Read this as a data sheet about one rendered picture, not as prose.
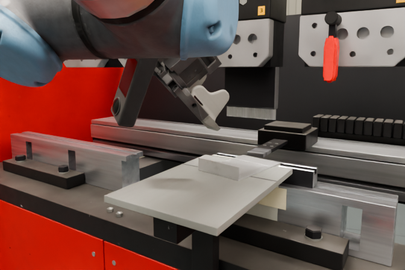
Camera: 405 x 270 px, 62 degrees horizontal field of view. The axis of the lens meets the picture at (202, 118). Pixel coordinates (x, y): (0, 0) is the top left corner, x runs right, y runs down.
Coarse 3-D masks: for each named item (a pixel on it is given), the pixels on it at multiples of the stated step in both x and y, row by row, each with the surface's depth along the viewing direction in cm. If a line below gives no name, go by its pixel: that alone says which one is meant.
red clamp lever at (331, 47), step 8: (328, 16) 46; (336, 16) 46; (328, 24) 47; (336, 24) 47; (328, 32) 47; (336, 32) 48; (328, 40) 47; (336, 40) 47; (328, 48) 47; (336, 48) 47; (328, 56) 47; (336, 56) 47; (328, 64) 47; (336, 64) 48; (328, 72) 48; (336, 72) 48; (328, 80) 48
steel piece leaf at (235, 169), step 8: (200, 160) 57; (208, 160) 56; (232, 160) 63; (240, 160) 63; (200, 168) 57; (208, 168) 56; (216, 168) 55; (224, 168) 54; (232, 168) 53; (240, 168) 58; (248, 168) 58; (256, 168) 58; (264, 168) 58; (224, 176) 54; (232, 176) 53; (240, 176) 54; (248, 176) 54
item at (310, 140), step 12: (264, 132) 82; (276, 132) 81; (288, 132) 80; (300, 132) 79; (312, 132) 81; (264, 144) 75; (276, 144) 75; (288, 144) 80; (300, 144) 78; (312, 144) 82; (264, 156) 68
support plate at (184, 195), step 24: (192, 168) 59; (288, 168) 59; (120, 192) 47; (144, 192) 47; (168, 192) 47; (192, 192) 47; (216, 192) 47; (240, 192) 47; (264, 192) 48; (168, 216) 40; (192, 216) 40; (216, 216) 40; (240, 216) 42
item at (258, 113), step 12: (228, 72) 64; (240, 72) 63; (252, 72) 61; (264, 72) 60; (276, 72) 60; (228, 84) 64; (240, 84) 63; (252, 84) 62; (264, 84) 60; (276, 84) 60; (240, 96) 63; (252, 96) 62; (264, 96) 61; (276, 96) 60; (228, 108) 66; (240, 108) 65; (252, 108) 63; (264, 108) 61; (276, 108) 61
